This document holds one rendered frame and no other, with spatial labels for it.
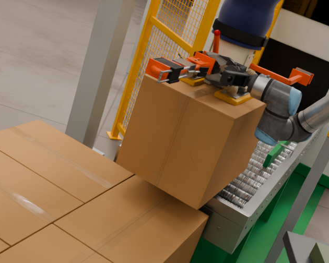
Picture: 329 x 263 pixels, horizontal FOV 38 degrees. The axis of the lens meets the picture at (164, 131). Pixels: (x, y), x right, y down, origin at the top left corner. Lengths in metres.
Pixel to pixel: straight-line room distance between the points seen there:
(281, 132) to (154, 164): 0.51
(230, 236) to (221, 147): 0.56
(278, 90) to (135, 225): 0.75
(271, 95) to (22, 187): 1.00
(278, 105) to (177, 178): 0.49
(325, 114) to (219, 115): 0.36
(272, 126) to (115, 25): 1.58
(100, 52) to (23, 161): 1.21
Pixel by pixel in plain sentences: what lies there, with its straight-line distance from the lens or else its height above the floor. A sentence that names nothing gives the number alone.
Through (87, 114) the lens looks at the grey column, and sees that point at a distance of 3.21.
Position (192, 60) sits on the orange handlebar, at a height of 1.22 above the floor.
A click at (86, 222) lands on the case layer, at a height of 0.54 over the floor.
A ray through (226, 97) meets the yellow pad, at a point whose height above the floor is 1.09.
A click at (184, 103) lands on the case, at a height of 1.04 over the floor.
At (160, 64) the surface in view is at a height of 1.23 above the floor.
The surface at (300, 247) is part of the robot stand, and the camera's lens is 1.80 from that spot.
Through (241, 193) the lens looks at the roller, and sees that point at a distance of 2.44.
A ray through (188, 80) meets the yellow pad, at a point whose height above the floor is 1.08.
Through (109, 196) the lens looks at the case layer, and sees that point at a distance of 2.00.
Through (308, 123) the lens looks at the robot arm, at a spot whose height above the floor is 1.14.
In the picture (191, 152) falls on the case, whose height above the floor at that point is 0.88.
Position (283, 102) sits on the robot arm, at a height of 1.20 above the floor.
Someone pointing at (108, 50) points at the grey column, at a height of 0.80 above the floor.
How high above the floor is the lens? 1.59
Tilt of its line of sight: 22 degrees down
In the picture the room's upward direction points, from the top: 20 degrees clockwise
